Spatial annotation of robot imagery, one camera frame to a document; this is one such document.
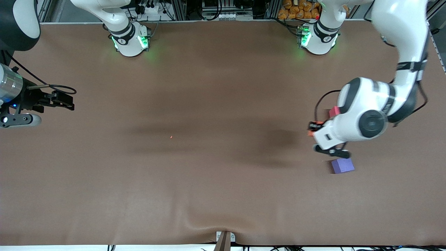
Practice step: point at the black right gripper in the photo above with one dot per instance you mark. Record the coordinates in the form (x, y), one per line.
(30, 98)

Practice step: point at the orange foam block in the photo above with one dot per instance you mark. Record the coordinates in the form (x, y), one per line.
(310, 132)

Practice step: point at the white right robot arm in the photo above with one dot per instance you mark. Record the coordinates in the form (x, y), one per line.
(122, 35)

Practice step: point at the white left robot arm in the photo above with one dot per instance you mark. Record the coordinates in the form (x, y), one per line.
(400, 35)

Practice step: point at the red foam block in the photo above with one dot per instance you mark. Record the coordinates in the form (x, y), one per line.
(333, 112)

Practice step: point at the purple foam block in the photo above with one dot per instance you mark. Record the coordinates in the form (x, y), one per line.
(342, 165)

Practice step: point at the brown table cover cloth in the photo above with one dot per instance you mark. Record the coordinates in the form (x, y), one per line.
(223, 181)

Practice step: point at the pile of orange items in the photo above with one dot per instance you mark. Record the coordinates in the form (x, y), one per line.
(296, 10)

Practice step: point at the white power strip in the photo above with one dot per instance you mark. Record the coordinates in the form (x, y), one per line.
(153, 9)

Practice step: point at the white terminal block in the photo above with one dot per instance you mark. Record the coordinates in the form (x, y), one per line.
(223, 16)

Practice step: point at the aluminium frame post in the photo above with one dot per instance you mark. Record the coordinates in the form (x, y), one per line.
(437, 10)
(45, 12)
(178, 9)
(273, 8)

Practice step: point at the metal clamp bracket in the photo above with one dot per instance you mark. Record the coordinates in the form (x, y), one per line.
(232, 237)

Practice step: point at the silver table edge rail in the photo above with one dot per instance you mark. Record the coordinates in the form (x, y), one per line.
(216, 21)

